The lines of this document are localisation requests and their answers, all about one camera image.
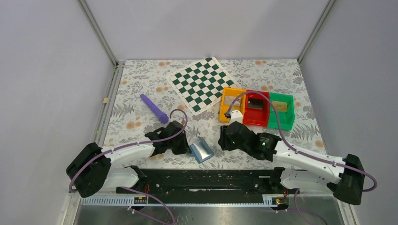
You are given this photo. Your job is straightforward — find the yellow plastic bin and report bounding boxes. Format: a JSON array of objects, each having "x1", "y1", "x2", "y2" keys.
[{"x1": 219, "y1": 87, "x2": 246, "y2": 123}]

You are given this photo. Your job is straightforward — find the red plastic bin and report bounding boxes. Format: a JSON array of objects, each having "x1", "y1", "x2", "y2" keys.
[{"x1": 243, "y1": 93, "x2": 270, "y2": 127}]

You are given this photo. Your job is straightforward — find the left aluminium frame post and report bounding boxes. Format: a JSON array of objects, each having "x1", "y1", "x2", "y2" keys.
[{"x1": 77, "y1": 0, "x2": 118, "y2": 67}]

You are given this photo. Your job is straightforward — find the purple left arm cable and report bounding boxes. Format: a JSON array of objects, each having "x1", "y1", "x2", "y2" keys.
[{"x1": 69, "y1": 109, "x2": 188, "y2": 193}]

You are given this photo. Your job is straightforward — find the blue leather card holder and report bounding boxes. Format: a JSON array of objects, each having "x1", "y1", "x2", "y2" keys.
[{"x1": 189, "y1": 137, "x2": 214, "y2": 164}]

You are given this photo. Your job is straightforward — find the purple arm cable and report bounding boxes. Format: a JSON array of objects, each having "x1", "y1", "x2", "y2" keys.
[
  {"x1": 225, "y1": 90, "x2": 378, "y2": 193},
  {"x1": 69, "y1": 109, "x2": 188, "y2": 193}
]

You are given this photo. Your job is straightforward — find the aluminium frame post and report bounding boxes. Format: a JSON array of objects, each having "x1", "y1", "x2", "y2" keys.
[
  {"x1": 77, "y1": 0, "x2": 118, "y2": 67},
  {"x1": 297, "y1": 0, "x2": 336, "y2": 64}
]

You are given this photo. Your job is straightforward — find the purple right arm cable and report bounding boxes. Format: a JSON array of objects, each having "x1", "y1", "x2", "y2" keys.
[{"x1": 225, "y1": 90, "x2": 378, "y2": 193}]

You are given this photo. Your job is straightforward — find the floral patterned table mat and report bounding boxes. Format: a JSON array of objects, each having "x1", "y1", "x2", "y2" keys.
[{"x1": 101, "y1": 58, "x2": 326, "y2": 169}]

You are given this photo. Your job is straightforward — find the purple cylindrical handle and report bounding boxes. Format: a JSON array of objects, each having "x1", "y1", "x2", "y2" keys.
[{"x1": 140, "y1": 94, "x2": 169, "y2": 124}]

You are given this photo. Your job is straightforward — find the white slotted cable duct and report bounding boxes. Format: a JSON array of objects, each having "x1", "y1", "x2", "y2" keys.
[{"x1": 81, "y1": 192, "x2": 285, "y2": 207}]

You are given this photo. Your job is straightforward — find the silver card in yellow bin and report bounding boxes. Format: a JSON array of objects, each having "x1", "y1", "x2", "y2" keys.
[{"x1": 224, "y1": 96, "x2": 241, "y2": 106}]

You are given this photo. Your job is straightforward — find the right aluminium frame post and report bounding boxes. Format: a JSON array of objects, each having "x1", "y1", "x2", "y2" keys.
[{"x1": 297, "y1": 0, "x2": 336, "y2": 64}]

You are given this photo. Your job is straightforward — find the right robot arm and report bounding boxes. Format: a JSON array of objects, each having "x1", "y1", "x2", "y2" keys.
[{"x1": 218, "y1": 122, "x2": 365, "y2": 205}]

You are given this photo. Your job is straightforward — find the gold card in green bin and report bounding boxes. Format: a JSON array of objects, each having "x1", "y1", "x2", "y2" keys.
[{"x1": 272, "y1": 101, "x2": 288, "y2": 113}]

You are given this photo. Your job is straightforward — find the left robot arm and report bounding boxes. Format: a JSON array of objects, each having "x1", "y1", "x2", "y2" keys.
[{"x1": 66, "y1": 120, "x2": 190, "y2": 198}]

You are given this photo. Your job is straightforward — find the green plastic bin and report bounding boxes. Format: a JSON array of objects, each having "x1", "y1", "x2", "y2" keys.
[{"x1": 270, "y1": 92, "x2": 295, "y2": 131}]

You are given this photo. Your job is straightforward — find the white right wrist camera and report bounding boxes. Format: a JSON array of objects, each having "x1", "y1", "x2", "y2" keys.
[{"x1": 224, "y1": 110, "x2": 243, "y2": 124}]

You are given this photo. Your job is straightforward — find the black card in red bin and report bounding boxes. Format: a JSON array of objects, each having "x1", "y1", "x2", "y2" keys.
[{"x1": 247, "y1": 98, "x2": 264, "y2": 110}]

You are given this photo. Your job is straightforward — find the green white chessboard mat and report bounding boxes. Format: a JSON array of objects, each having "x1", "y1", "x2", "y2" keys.
[{"x1": 166, "y1": 57, "x2": 241, "y2": 115}]

